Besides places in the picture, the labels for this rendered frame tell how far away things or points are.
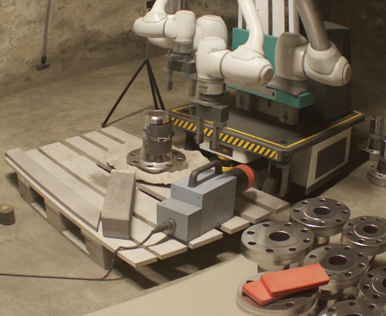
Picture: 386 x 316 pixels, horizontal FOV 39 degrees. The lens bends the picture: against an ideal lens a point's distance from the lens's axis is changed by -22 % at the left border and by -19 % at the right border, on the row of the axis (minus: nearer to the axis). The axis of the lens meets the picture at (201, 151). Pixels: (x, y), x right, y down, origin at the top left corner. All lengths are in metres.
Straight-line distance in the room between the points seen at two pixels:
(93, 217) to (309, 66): 1.08
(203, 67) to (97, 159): 0.95
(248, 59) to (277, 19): 0.92
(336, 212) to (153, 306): 0.77
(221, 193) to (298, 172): 0.67
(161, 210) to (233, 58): 0.59
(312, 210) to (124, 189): 0.72
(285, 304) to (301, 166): 1.31
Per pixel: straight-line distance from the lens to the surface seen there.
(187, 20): 2.72
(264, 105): 3.15
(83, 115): 4.14
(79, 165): 2.94
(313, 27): 2.50
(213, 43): 2.21
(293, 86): 2.75
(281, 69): 2.75
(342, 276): 1.89
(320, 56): 2.58
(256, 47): 2.17
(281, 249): 2.05
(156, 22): 2.77
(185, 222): 2.27
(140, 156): 2.87
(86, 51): 5.28
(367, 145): 3.74
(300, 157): 2.94
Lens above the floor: 1.24
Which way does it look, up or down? 21 degrees down
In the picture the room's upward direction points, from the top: 3 degrees clockwise
